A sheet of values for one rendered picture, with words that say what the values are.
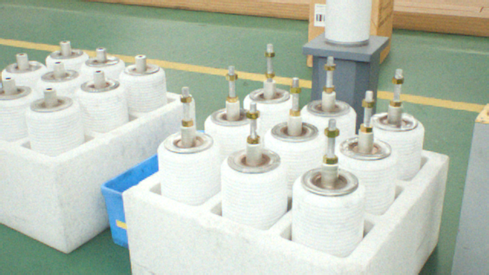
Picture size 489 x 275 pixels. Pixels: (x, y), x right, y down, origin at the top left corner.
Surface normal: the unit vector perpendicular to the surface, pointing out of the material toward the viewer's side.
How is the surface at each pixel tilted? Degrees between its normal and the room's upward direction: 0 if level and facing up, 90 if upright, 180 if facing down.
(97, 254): 0
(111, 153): 90
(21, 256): 0
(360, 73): 90
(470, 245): 90
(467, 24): 90
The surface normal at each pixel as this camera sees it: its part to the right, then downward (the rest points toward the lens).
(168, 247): -0.55, 0.35
